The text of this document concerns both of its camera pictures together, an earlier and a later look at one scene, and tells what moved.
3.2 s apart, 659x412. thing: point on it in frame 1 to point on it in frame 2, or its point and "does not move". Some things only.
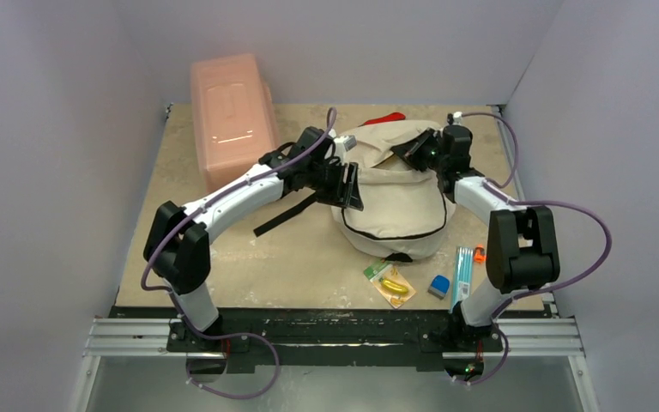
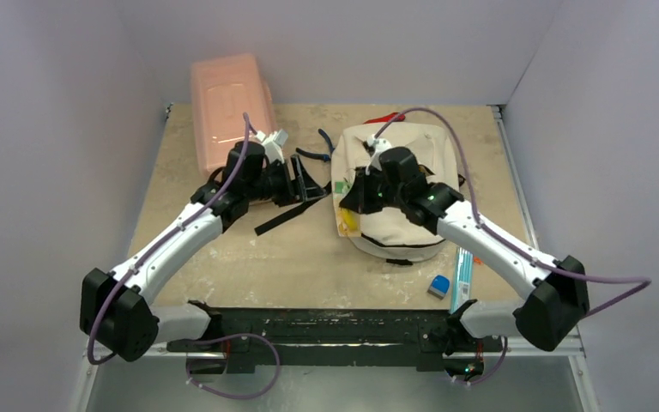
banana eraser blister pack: (390, 282) to (348, 221)
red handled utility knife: (392, 117) does not move
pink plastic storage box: (234, 113) does not move
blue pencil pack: (463, 277) does not move
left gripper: (342, 194) to (309, 189)
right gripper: (420, 148) to (360, 199)
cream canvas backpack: (404, 209) does not move
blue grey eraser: (439, 286) does not move
